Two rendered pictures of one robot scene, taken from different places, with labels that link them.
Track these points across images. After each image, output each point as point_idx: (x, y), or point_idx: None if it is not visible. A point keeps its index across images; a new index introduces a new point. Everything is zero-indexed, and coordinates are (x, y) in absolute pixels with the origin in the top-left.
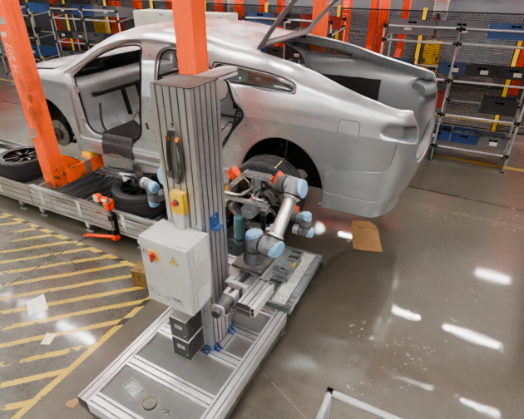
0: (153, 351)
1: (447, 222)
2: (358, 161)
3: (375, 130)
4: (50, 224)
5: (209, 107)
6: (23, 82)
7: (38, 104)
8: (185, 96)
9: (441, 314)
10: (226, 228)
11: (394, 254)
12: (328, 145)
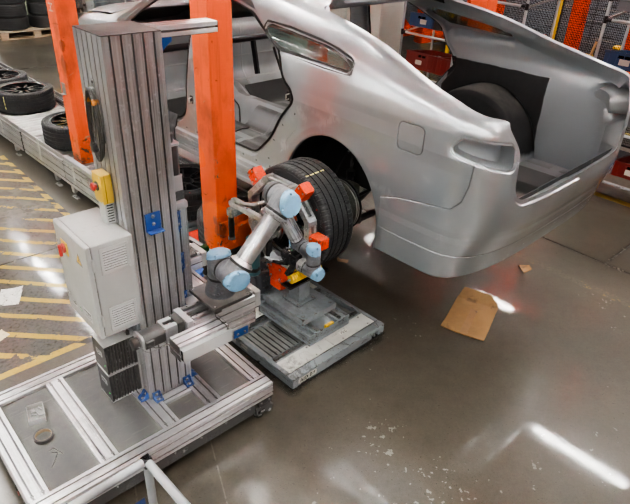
0: (85, 379)
1: (622, 324)
2: (420, 187)
3: (444, 144)
4: (76, 209)
5: (140, 66)
6: (56, 24)
7: (72, 54)
8: (98, 46)
9: (519, 453)
10: (263, 255)
11: (501, 350)
12: (385, 157)
